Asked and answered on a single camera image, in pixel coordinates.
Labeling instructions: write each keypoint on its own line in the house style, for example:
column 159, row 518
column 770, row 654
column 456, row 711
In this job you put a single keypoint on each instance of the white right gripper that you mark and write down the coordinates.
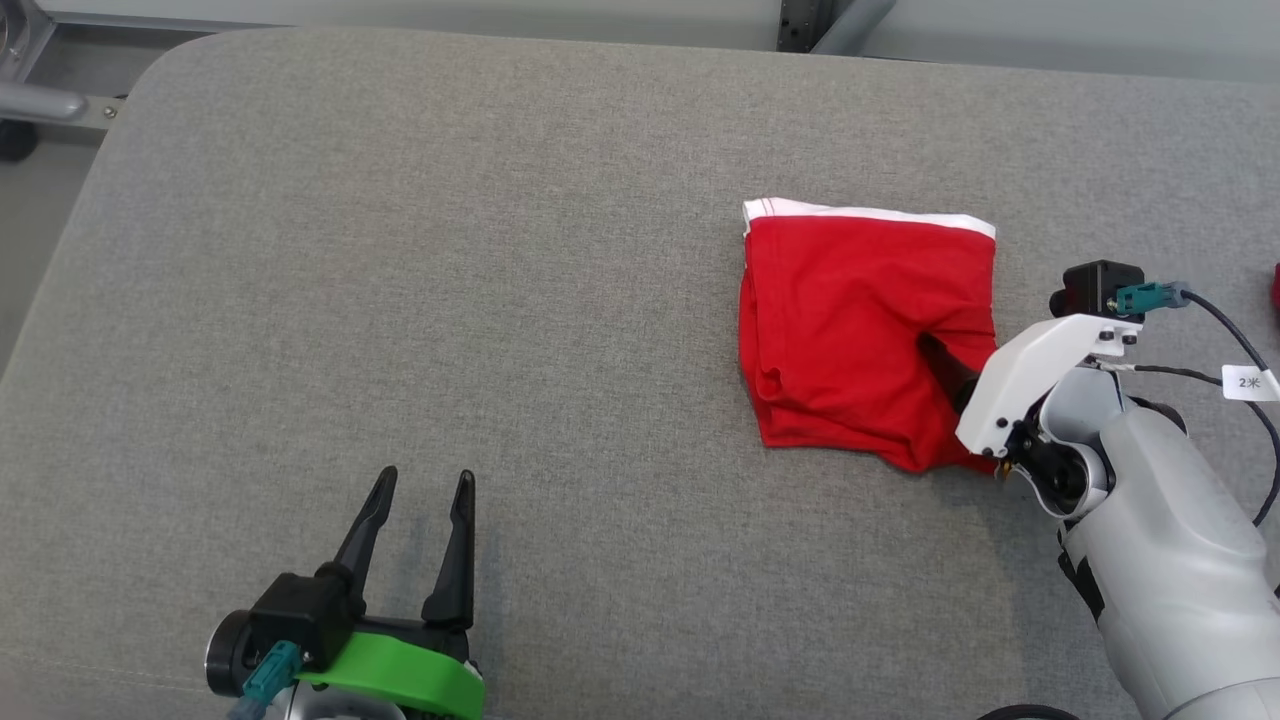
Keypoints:
column 1010, row 390

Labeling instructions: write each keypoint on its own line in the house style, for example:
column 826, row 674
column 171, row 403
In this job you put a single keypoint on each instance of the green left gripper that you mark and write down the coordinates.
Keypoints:
column 400, row 670

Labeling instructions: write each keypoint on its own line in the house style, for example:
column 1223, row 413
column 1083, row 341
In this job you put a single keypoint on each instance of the red garment with white hem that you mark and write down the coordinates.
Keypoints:
column 850, row 320

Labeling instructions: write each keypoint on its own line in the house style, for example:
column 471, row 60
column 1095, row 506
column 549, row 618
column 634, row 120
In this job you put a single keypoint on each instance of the red white basketball jersey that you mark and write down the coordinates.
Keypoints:
column 1276, row 285

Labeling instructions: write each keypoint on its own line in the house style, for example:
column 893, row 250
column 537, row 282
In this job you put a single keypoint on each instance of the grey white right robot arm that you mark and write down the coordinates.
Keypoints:
column 1170, row 560

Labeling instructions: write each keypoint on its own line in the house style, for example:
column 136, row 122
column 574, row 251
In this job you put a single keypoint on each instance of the grey fabric sofa cushion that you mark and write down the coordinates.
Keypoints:
column 500, row 300

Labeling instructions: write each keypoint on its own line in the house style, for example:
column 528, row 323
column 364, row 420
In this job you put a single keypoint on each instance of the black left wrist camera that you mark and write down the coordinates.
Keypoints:
column 300, row 610

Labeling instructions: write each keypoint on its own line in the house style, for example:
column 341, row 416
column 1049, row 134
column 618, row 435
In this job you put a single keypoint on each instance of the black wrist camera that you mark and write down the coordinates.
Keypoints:
column 300, row 610
column 1100, row 285

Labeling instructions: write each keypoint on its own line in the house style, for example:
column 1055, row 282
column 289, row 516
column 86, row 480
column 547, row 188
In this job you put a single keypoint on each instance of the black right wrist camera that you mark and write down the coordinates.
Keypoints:
column 1100, row 285

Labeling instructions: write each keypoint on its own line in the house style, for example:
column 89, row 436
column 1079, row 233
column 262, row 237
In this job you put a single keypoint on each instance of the grey metal upright post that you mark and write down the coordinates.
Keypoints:
column 800, row 25

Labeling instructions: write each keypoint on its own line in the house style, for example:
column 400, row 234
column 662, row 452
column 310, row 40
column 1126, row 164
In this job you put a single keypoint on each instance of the grey metal cart frame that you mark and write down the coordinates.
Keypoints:
column 40, row 100

